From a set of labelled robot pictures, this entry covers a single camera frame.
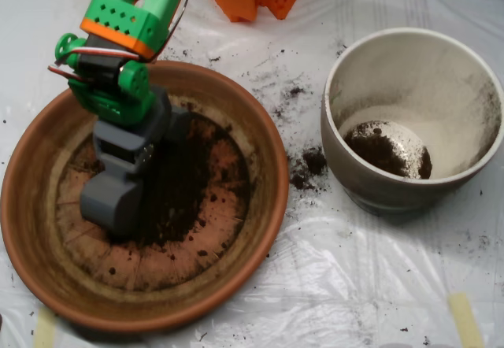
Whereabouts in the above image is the beige masking tape strip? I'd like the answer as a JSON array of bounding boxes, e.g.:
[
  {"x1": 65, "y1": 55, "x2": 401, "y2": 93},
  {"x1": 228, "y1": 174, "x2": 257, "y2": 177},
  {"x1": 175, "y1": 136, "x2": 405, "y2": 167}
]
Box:
[
  {"x1": 33, "y1": 306, "x2": 59, "y2": 348},
  {"x1": 448, "y1": 291, "x2": 485, "y2": 348}
]

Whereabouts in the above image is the red white servo cable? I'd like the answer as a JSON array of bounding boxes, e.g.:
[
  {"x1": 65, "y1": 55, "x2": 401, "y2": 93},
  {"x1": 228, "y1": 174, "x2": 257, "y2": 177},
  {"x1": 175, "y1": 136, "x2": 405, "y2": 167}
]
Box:
[
  {"x1": 46, "y1": 46, "x2": 143, "y2": 83},
  {"x1": 167, "y1": 0, "x2": 198, "y2": 36}
]

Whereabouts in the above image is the white ceramic plant pot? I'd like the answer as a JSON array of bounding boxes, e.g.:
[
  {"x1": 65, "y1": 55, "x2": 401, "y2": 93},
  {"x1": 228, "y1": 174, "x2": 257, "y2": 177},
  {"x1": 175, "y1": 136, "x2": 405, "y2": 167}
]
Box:
[{"x1": 320, "y1": 28, "x2": 504, "y2": 217}]

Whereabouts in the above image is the spilled soil patch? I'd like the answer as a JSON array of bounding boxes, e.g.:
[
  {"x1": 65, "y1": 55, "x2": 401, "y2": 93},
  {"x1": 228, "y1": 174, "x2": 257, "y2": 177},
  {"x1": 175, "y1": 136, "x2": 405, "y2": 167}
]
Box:
[{"x1": 289, "y1": 146, "x2": 330, "y2": 191}]

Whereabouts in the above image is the clear plastic cover sheet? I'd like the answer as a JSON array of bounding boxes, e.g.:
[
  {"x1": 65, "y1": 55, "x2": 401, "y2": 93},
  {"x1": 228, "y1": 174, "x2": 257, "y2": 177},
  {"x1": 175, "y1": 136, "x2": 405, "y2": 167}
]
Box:
[{"x1": 0, "y1": 0, "x2": 504, "y2": 348}]

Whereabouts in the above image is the terracotta clay saucer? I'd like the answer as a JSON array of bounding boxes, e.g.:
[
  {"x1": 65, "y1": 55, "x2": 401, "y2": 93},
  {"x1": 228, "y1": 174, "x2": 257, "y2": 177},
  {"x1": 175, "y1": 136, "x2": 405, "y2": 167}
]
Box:
[{"x1": 0, "y1": 61, "x2": 291, "y2": 334}]

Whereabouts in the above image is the dark soil heap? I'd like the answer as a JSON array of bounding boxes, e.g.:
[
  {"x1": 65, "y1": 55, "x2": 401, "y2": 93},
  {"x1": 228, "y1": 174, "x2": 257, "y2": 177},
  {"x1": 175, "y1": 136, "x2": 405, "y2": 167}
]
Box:
[{"x1": 343, "y1": 120, "x2": 433, "y2": 180}]

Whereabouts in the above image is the dark soil pile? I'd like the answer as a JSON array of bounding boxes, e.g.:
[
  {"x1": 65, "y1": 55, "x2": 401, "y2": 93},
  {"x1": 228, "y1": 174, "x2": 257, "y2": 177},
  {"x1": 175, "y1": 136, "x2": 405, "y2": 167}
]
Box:
[{"x1": 90, "y1": 111, "x2": 237, "y2": 249}]

